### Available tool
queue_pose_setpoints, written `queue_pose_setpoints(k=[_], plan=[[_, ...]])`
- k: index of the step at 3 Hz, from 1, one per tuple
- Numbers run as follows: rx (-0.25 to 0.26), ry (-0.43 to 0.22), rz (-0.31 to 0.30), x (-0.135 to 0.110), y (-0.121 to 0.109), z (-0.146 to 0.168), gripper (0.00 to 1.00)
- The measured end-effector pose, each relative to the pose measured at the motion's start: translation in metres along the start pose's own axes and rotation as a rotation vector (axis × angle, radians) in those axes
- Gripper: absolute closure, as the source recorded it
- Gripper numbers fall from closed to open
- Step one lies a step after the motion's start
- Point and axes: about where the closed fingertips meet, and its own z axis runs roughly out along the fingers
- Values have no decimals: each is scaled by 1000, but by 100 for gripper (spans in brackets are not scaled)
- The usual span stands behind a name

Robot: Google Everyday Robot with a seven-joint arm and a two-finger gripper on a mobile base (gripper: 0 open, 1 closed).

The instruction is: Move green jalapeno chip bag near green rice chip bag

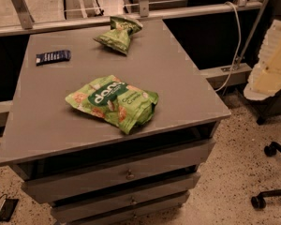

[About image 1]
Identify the dark blue snack bar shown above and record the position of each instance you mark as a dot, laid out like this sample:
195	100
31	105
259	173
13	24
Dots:
53	57

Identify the top grey drawer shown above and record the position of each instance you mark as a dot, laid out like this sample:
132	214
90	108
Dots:
69	184

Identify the grey metal frame rail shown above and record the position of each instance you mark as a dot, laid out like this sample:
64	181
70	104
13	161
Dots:
18	17

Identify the grey drawer cabinet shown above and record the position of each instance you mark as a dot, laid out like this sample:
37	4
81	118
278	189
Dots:
103	137

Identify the black device on floor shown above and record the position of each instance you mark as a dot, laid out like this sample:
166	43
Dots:
7	209

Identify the bottom grey drawer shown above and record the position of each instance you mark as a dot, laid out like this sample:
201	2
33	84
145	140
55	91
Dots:
135	211

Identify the green jalapeno chip bag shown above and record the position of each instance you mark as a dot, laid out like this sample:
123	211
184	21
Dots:
118	38

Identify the green rice chip bag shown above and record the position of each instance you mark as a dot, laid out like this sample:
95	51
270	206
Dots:
118	103

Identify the middle grey drawer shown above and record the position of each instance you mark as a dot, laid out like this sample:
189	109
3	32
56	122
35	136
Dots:
113	199

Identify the grey drawer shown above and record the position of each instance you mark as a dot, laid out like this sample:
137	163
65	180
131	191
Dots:
135	211
113	199
69	184

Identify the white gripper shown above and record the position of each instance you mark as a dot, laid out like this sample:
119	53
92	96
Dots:
273	66

